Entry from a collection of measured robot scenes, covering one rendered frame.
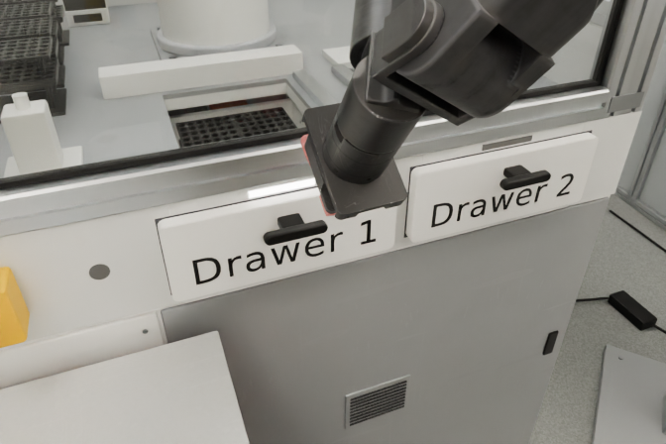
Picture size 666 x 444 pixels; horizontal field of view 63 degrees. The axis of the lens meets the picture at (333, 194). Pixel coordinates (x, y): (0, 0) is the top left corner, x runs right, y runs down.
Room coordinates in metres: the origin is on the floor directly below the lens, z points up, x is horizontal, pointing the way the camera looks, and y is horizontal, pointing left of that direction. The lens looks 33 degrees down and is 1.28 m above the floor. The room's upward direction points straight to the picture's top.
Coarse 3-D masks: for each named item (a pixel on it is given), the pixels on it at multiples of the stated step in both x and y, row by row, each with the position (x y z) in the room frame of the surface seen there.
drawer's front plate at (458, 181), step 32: (480, 160) 0.62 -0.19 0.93; (512, 160) 0.64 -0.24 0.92; (544, 160) 0.66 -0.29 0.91; (576, 160) 0.68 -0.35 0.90; (416, 192) 0.59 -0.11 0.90; (448, 192) 0.60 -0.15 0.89; (480, 192) 0.62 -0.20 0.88; (544, 192) 0.66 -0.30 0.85; (576, 192) 0.69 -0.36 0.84; (416, 224) 0.59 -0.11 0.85; (448, 224) 0.61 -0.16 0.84; (480, 224) 0.63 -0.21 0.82
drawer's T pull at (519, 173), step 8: (504, 168) 0.63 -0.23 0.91; (512, 168) 0.63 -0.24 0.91; (520, 168) 0.63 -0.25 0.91; (512, 176) 0.61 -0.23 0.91; (520, 176) 0.61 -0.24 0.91; (528, 176) 0.61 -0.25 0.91; (536, 176) 0.61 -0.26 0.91; (544, 176) 0.61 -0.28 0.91; (504, 184) 0.59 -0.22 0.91; (512, 184) 0.60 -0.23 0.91; (520, 184) 0.60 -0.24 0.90; (528, 184) 0.61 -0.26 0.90
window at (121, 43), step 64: (0, 0) 0.48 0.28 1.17; (64, 0) 0.49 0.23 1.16; (128, 0) 0.51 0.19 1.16; (192, 0) 0.53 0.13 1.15; (256, 0) 0.55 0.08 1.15; (320, 0) 0.58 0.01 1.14; (0, 64) 0.47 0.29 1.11; (64, 64) 0.49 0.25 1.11; (128, 64) 0.51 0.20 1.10; (192, 64) 0.53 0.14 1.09; (256, 64) 0.55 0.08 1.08; (320, 64) 0.58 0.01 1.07; (576, 64) 0.71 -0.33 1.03; (0, 128) 0.46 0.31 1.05; (64, 128) 0.48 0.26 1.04; (128, 128) 0.50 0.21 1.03; (192, 128) 0.53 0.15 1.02; (256, 128) 0.55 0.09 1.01
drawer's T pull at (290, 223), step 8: (288, 216) 0.52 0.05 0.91; (296, 216) 0.52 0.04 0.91; (280, 224) 0.51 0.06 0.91; (288, 224) 0.50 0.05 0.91; (296, 224) 0.51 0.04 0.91; (304, 224) 0.50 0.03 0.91; (312, 224) 0.50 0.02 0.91; (320, 224) 0.50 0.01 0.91; (272, 232) 0.49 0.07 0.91; (280, 232) 0.49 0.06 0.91; (288, 232) 0.49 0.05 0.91; (296, 232) 0.49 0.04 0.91; (304, 232) 0.50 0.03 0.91; (312, 232) 0.50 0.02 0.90; (320, 232) 0.50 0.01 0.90; (264, 240) 0.48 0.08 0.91; (272, 240) 0.48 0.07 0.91; (280, 240) 0.49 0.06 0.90; (288, 240) 0.49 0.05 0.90
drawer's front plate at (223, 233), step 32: (160, 224) 0.48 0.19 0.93; (192, 224) 0.49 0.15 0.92; (224, 224) 0.50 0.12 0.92; (256, 224) 0.51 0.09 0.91; (352, 224) 0.56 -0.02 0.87; (384, 224) 0.57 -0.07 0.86; (192, 256) 0.48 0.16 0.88; (224, 256) 0.50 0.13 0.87; (256, 256) 0.51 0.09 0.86; (320, 256) 0.54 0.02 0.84; (352, 256) 0.56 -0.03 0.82; (192, 288) 0.48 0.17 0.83; (224, 288) 0.50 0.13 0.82
